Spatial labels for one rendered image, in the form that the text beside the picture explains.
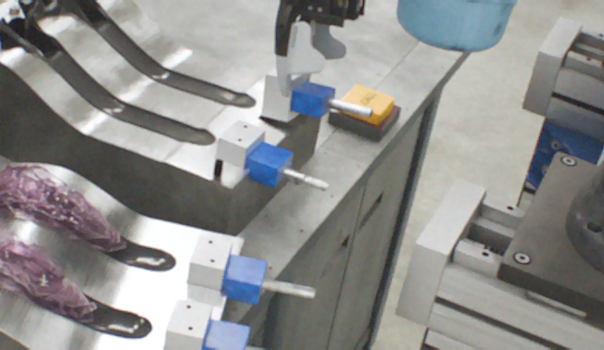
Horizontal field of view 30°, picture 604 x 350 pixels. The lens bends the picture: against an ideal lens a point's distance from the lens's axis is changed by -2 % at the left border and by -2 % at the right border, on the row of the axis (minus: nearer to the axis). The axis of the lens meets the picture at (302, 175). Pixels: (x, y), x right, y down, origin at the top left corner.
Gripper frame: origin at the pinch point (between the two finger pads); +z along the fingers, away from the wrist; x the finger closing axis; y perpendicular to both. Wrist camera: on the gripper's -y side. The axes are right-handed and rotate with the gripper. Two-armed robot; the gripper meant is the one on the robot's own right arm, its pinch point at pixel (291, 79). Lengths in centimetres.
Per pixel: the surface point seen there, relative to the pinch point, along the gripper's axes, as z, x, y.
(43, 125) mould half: 6.1, -17.6, -24.0
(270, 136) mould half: 5.8, -5.3, 0.1
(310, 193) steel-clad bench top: 14.6, 1.0, 3.6
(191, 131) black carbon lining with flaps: 5.7, -9.4, -8.3
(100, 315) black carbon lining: 14.1, -39.4, -1.7
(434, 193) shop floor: 73, 145, -17
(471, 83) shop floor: 62, 210, -26
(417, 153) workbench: 33, 68, -2
